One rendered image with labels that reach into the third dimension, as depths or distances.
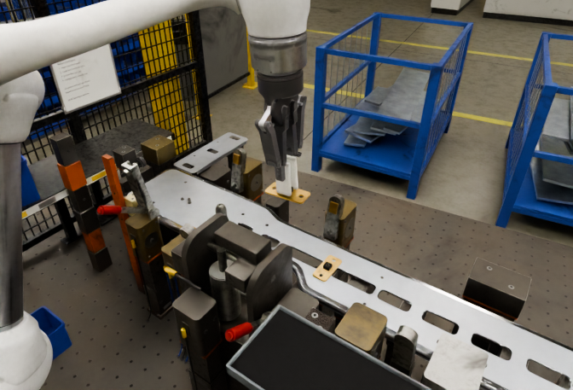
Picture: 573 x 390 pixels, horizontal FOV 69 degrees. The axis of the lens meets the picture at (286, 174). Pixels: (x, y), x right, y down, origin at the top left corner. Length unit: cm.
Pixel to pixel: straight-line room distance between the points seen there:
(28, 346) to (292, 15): 83
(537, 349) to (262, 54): 78
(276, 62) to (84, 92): 107
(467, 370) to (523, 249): 100
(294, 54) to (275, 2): 8
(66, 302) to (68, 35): 99
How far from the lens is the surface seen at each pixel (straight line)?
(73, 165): 135
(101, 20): 72
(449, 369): 79
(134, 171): 107
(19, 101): 93
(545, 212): 294
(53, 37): 71
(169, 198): 130
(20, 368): 107
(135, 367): 130
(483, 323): 102
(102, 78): 165
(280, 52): 64
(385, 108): 307
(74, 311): 149
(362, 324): 85
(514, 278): 110
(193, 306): 88
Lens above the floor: 174
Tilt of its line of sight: 33 degrees down
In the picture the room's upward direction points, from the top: straight up
